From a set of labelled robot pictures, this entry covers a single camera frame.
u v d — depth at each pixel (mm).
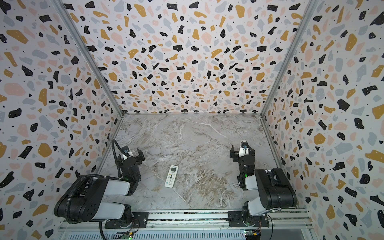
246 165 687
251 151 840
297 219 762
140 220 734
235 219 732
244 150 769
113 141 682
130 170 687
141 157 858
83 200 433
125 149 745
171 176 869
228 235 780
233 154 821
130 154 773
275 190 450
